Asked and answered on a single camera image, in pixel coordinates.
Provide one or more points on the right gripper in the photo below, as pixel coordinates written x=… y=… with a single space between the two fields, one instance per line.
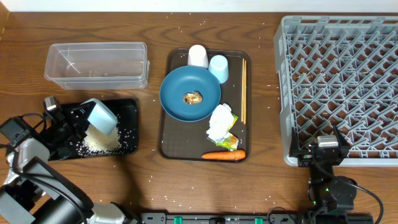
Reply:
x=305 y=155

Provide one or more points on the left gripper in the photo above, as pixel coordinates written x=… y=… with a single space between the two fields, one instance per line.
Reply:
x=71 y=117

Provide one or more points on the light blue bowl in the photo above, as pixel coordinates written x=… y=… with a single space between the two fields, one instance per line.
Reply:
x=101 y=117

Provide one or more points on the white rice pile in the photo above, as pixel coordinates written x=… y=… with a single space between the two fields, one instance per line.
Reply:
x=96 y=141

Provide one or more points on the dark blue plate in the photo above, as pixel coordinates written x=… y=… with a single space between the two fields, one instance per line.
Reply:
x=189 y=79

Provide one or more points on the golden brown food scrap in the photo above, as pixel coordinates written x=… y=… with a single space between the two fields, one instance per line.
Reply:
x=192 y=98

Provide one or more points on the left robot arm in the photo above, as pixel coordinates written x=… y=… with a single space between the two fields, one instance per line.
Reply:
x=34 y=192

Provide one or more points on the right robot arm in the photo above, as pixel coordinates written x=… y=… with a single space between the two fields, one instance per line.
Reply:
x=332 y=196

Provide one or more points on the black waste tray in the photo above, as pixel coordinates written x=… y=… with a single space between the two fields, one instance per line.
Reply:
x=126 y=113

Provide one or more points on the grey dishwasher rack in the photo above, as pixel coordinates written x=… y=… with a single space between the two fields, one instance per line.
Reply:
x=339 y=72

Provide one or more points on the clear plastic bin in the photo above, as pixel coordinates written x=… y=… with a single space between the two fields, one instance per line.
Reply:
x=98 y=65

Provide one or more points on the orange carrot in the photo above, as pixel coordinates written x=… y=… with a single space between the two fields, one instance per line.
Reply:
x=225 y=155

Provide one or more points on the green snack wrapper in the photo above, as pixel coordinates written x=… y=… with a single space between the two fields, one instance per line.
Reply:
x=230 y=141

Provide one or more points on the crumpled white napkin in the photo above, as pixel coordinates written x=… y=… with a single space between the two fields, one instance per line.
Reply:
x=221 y=121

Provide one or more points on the right wooden chopstick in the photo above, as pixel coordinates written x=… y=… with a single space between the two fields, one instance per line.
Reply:
x=245 y=94

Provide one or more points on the wooden chopstick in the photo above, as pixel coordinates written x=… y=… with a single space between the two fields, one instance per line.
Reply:
x=242 y=90
x=245 y=94

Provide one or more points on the left wooden chopstick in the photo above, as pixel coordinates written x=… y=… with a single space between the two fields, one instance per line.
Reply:
x=242 y=90

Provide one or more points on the dark brown serving tray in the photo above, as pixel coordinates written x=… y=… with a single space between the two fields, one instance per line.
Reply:
x=188 y=141

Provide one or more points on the light blue plastic cup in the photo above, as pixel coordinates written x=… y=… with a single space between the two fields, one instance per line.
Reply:
x=218 y=66

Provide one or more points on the white plastic cup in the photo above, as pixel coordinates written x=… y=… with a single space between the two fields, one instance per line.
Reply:
x=197 y=56

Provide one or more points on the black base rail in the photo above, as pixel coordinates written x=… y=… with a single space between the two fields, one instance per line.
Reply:
x=272 y=218

